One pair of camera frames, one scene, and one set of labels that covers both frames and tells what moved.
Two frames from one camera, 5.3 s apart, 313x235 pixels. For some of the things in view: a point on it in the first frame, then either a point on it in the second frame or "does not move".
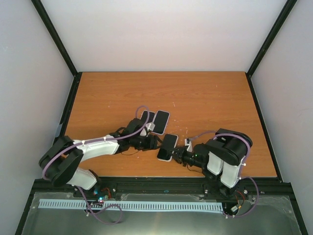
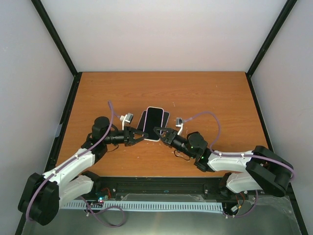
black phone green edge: (168, 144) -> (154, 118)
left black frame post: (52, 30) does not move
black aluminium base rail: (112, 189) does not move
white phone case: (166, 151) -> (154, 117)
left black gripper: (151, 143) -> (132, 140)
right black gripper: (179, 156) -> (169, 136)
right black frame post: (272, 34) does not move
